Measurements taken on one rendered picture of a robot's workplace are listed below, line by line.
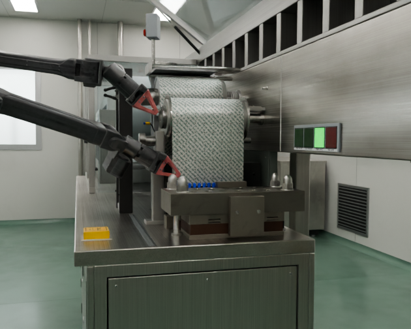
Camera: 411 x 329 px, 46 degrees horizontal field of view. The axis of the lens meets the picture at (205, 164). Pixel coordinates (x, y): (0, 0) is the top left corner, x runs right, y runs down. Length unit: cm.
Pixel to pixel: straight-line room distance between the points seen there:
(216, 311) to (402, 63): 78
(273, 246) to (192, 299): 26
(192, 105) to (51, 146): 560
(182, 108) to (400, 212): 366
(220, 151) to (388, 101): 66
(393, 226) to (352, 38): 397
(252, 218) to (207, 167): 26
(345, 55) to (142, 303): 80
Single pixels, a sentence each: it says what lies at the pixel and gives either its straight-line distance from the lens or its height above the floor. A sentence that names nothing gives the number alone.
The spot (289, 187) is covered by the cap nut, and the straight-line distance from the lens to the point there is 146.
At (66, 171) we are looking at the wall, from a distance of 707.
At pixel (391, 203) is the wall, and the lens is 507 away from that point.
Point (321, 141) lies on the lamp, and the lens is 128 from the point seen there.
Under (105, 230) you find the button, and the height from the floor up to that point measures 92.
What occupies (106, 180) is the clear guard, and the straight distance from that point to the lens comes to 254.
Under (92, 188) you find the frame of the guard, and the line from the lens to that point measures 253.
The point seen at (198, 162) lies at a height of 111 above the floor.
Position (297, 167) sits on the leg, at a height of 108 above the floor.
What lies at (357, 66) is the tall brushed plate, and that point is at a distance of 116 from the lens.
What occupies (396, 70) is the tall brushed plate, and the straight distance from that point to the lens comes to 105.
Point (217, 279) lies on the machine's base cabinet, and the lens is 135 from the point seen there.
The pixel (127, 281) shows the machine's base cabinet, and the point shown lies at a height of 81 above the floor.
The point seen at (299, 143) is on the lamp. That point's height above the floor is 117.
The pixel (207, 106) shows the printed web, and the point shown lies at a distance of 156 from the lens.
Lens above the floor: 118
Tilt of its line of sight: 3 degrees down
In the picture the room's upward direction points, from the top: straight up
